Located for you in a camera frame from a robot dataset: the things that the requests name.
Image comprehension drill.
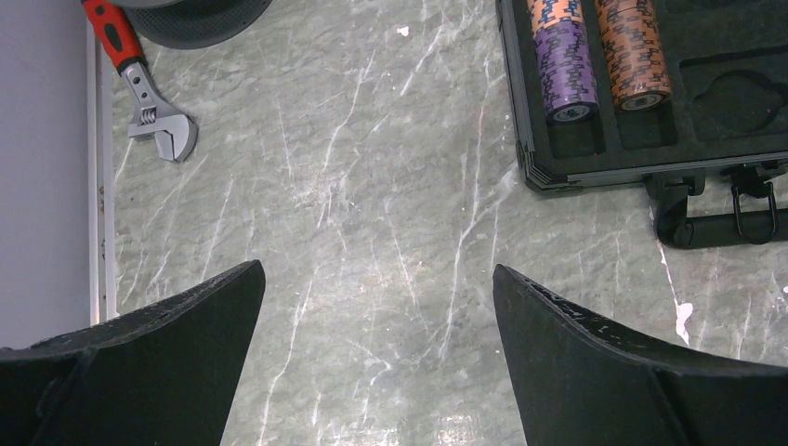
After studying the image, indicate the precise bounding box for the brown poker chip stack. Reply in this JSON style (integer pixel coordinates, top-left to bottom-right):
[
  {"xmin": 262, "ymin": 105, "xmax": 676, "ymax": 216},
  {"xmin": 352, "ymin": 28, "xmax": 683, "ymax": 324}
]
[
  {"xmin": 594, "ymin": 0, "xmax": 656, "ymax": 41},
  {"xmin": 603, "ymin": 36, "xmax": 672, "ymax": 112}
]

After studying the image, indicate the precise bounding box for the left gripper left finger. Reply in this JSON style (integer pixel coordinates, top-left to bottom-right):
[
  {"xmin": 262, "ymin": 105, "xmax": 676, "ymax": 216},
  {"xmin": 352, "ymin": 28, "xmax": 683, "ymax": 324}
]
[{"xmin": 1, "ymin": 260, "xmax": 266, "ymax": 445}]

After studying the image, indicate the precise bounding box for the black filament spool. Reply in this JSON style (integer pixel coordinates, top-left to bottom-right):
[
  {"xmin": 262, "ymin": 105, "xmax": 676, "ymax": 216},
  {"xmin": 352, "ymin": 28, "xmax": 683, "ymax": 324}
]
[{"xmin": 114, "ymin": 0, "xmax": 271, "ymax": 49}]

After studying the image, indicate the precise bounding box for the red handled adjustable wrench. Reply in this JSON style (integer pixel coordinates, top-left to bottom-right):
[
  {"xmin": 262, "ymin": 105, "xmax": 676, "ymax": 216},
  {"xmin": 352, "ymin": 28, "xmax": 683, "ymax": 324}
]
[{"xmin": 81, "ymin": 0, "xmax": 198, "ymax": 163}]

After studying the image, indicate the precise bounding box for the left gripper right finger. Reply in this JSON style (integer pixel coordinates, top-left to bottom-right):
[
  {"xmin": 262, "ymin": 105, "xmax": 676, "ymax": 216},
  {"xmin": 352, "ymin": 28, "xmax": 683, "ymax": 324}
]
[{"xmin": 493, "ymin": 265, "xmax": 787, "ymax": 445}]

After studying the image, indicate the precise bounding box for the black poker case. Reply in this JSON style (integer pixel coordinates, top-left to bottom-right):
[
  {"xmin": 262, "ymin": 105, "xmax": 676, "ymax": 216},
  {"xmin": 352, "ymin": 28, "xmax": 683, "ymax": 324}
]
[{"xmin": 496, "ymin": 1, "xmax": 787, "ymax": 249}]

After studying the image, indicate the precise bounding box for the purple poker chip stack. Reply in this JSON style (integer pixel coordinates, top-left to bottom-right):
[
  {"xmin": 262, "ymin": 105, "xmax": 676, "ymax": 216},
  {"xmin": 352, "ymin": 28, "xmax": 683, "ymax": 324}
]
[{"xmin": 534, "ymin": 20, "xmax": 598, "ymax": 125}]

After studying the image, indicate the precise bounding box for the orange poker chip stack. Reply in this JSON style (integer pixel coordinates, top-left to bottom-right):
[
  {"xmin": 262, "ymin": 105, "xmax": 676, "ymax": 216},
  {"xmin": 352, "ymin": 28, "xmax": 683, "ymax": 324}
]
[{"xmin": 526, "ymin": 0, "xmax": 584, "ymax": 34}]

